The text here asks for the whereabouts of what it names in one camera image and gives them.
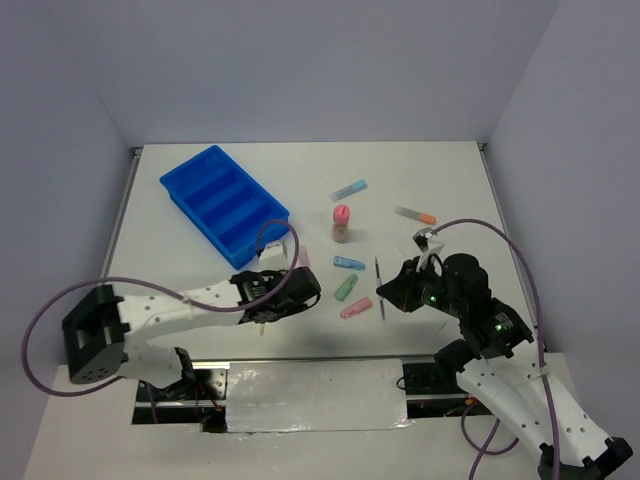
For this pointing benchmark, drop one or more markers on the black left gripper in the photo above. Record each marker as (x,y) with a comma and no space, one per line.
(294,308)

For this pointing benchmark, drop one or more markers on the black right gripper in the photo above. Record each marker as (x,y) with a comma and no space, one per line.
(400,291)

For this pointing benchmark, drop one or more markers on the black thin pen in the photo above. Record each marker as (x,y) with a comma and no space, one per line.
(379,284)

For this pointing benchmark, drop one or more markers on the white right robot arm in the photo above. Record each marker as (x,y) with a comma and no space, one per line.
(496,362)

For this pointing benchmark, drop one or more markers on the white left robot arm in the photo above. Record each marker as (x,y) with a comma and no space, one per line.
(110,335)

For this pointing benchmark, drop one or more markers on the purple highlighter pen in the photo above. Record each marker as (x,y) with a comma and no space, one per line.
(303,257)

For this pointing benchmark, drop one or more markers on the pink highlighter pen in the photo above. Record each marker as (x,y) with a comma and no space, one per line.
(356,308)

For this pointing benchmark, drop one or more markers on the green highlighter pen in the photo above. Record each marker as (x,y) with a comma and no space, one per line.
(346,287)

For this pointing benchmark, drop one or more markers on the blue mini stapler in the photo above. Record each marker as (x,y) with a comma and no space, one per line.
(348,263)

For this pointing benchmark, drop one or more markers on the orange-capped grey marker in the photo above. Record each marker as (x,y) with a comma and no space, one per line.
(415,215)

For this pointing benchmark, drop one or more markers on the pink-capped eraser jar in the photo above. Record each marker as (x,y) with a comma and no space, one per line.
(340,226)

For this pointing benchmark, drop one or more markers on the blue-capped grey marker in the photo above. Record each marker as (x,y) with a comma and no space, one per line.
(348,190)

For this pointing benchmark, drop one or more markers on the blue divided plastic bin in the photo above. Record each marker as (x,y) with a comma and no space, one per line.
(226,204)

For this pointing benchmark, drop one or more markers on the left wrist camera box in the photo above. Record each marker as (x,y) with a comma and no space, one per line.
(274,257)

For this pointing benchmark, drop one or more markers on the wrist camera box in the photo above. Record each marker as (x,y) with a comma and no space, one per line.
(426,241)
(274,257)

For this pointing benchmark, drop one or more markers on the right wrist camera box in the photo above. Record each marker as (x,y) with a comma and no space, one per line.
(426,241)

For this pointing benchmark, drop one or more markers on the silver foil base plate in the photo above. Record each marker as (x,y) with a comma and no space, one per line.
(315,396)

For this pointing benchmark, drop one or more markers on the right aluminium table rail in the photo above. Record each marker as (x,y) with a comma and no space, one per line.
(526,279)

